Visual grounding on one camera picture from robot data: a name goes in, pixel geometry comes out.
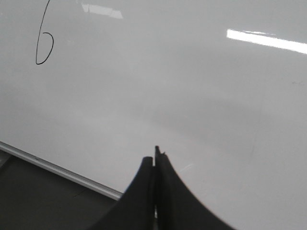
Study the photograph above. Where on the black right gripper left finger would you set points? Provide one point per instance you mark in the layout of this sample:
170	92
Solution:
135	209

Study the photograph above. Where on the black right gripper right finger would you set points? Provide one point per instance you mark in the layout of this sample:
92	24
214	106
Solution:
177	207

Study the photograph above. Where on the white whiteboard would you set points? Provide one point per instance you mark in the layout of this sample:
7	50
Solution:
90	87

